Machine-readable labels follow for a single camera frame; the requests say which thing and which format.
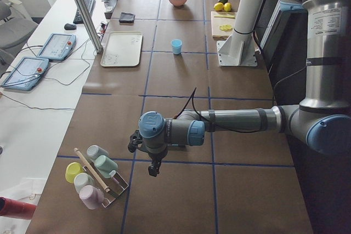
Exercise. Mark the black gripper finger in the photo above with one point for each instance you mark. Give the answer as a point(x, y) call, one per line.
point(154, 167)

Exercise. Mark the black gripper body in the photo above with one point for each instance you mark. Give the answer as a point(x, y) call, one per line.
point(156, 158)

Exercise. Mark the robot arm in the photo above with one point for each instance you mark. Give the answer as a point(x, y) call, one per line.
point(321, 119)

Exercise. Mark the mint green cup on rack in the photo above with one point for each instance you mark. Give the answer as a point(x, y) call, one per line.
point(105, 166)

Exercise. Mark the grey cup on rack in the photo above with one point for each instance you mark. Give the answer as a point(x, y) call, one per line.
point(94, 151)

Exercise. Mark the pink cup on rack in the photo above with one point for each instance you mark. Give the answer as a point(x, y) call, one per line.
point(91, 196)

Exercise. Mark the pale white cup on rack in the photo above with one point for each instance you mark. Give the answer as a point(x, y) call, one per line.
point(81, 180)

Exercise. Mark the yellow cup on rack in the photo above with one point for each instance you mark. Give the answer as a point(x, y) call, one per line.
point(72, 170)

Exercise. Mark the light blue plastic cup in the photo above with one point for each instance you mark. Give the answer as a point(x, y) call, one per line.
point(176, 46)

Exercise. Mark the cream bear serving tray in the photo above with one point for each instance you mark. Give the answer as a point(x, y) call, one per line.
point(122, 49)

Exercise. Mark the wooden cutting board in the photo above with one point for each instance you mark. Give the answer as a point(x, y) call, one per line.
point(222, 24)

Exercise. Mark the dark grey folded cloth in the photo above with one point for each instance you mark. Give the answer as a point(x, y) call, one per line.
point(126, 18)

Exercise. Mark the lemon slices stack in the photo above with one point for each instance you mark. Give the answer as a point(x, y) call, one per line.
point(226, 27)

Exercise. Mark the far blue teach pendant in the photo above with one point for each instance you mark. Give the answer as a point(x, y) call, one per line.
point(57, 47)

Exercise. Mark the blue teach pendant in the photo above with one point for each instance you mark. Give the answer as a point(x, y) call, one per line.
point(57, 47)
point(26, 74)

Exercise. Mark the red cylinder object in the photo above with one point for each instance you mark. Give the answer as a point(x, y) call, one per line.
point(17, 209)

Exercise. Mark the near blue teach pendant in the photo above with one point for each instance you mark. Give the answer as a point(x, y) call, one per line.
point(26, 74)

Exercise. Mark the black computer mouse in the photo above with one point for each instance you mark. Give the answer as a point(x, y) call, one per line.
point(69, 27)

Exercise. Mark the yellow lemon outer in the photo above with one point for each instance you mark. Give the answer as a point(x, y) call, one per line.
point(219, 6)

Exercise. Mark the yellow lemon near avocado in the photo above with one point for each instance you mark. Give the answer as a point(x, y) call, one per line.
point(227, 7)

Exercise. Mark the grey office chair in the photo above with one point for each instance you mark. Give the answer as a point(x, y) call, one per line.
point(15, 32)

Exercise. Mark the white wire cup rack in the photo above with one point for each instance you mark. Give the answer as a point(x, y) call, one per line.
point(118, 186)

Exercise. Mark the wooden rack handle rod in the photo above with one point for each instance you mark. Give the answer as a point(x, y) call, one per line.
point(92, 170)

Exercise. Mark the white camera mast with base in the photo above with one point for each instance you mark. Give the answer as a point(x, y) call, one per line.
point(238, 49)

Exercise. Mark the aluminium frame post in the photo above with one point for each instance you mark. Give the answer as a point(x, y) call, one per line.
point(88, 23)

